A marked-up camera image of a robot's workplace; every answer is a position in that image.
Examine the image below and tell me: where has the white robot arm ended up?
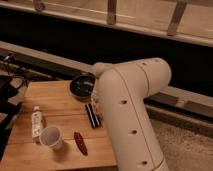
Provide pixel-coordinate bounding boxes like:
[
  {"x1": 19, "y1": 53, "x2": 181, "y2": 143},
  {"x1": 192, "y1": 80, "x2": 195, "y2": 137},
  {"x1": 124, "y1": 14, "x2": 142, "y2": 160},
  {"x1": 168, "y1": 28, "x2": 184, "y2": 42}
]
[{"x1": 92, "y1": 58, "x2": 171, "y2": 171}]

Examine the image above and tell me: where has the dark blue bowl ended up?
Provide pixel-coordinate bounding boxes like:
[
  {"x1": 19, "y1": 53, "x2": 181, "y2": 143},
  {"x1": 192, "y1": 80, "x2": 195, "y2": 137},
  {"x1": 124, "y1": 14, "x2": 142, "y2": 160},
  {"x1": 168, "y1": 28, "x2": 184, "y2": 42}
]
[{"x1": 69, "y1": 74, "x2": 95, "y2": 100}]

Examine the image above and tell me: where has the dark red oblong object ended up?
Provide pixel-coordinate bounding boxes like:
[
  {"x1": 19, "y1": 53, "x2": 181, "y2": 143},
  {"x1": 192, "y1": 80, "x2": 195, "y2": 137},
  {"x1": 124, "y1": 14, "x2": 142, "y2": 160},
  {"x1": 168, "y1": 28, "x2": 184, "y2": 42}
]
[{"x1": 74, "y1": 132, "x2": 88, "y2": 156}]

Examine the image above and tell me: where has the white paper cup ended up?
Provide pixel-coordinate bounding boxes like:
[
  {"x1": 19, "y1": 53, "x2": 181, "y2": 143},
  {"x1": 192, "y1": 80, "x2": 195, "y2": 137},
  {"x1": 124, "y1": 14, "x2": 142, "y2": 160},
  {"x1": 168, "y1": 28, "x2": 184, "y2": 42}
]
[{"x1": 39, "y1": 126, "x2": 63, "y2": 150}]

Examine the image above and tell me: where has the white plastic bottle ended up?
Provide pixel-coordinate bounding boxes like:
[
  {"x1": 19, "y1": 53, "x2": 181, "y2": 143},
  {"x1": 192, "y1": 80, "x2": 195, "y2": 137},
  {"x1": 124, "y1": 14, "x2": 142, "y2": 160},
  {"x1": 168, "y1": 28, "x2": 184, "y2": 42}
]
[{"x1": 31, "y1": 106, "x2": 44, "y2": 142}]

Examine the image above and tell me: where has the black equipment with cables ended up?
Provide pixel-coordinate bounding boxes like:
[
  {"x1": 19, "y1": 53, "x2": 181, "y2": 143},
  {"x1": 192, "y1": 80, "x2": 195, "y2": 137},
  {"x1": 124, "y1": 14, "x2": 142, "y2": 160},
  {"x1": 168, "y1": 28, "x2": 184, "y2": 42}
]
[{"x1": 0, "y1": 53, "x2": 31, "y2": 161}]

